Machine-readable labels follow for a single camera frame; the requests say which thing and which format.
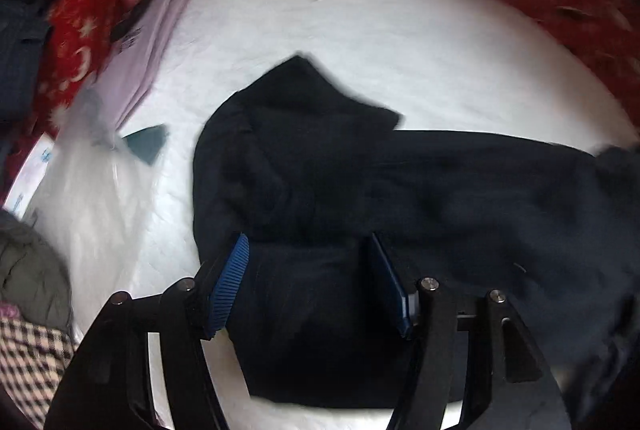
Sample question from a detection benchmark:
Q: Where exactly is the clear plastic bag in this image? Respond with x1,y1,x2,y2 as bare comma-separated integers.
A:
25,85,166,311

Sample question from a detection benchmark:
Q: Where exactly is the red star print cloth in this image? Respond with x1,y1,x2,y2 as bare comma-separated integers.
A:
32,0,201,138

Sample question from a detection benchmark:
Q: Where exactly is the white quilted bed sheet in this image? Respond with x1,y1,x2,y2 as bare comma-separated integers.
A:
20,0,640,430

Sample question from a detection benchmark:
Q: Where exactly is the white sheet with blue print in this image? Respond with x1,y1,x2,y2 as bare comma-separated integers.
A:
4,130,58,222

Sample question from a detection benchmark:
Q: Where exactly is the dark teal flat object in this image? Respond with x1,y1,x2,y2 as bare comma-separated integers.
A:
122,123,170,167

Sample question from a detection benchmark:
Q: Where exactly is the lilac folded cloth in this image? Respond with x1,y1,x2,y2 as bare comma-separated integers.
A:
95,0,211,131

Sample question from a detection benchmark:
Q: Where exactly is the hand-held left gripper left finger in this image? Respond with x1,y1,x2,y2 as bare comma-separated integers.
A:
45,233,250,430

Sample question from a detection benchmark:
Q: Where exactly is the checkered cloth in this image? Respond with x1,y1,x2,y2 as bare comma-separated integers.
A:
0,315,79,430

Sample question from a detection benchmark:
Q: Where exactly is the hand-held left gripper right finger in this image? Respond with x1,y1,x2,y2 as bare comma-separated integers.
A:
366,233,572,430

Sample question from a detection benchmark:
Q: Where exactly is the dark navy garment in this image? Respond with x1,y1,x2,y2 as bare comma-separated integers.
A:
192,53,640,430

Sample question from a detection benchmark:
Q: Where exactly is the olive padded jacket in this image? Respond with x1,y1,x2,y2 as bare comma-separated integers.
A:
0,210,77,336

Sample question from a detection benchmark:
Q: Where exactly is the blue plaid garment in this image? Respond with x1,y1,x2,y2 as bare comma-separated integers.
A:
0,0,54,123

